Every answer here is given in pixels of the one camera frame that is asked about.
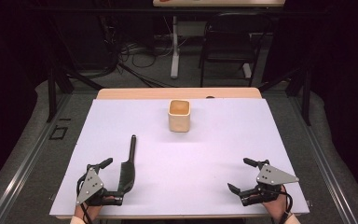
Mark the wooden table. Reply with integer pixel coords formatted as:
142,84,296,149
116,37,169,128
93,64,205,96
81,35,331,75
48,87,310,220

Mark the black folding chair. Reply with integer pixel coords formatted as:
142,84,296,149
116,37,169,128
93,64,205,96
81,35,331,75
199,12,274,89

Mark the black spatula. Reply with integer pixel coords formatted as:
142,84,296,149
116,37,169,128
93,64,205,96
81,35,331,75
117,133,137,200

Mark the tangle of floor cables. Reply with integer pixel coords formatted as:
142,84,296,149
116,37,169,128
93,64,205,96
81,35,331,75
117,39,175,69

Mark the aluminium floor rail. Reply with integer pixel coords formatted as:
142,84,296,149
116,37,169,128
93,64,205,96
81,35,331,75
286,92,358,224
0,92,75,224

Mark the white-legged wooden desk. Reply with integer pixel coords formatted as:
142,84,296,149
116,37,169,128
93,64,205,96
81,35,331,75
152,0,287,80

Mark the person's left hand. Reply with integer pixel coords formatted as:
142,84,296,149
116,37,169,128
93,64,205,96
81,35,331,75
74,195,117,221

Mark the hand-held gripper black cable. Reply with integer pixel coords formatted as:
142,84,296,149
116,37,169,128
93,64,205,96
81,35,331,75
279,186,295,224
76,173,94,224

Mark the black metal frame stand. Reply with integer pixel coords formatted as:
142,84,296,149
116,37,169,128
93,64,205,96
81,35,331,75
256,62,312,127
45,18,104,123

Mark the person's right hand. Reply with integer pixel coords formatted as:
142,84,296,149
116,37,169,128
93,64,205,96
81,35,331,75
251,184,290,224

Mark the left hand-held gripper black cable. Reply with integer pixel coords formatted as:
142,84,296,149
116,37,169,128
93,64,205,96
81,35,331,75
76,173,94,224

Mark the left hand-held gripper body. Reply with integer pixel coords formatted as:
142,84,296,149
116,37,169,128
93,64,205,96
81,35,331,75
76,163,107,207

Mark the cream square cup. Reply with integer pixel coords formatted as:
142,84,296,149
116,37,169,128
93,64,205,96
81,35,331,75
167,99,191,133

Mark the white board mat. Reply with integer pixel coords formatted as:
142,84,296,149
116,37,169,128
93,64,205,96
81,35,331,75
48,98,310,217

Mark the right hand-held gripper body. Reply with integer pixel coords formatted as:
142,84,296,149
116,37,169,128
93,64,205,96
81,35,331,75
238,159,300,207

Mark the right hand-held gripper black cable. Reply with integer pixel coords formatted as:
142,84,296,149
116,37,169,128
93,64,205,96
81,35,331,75
279,186,295,224

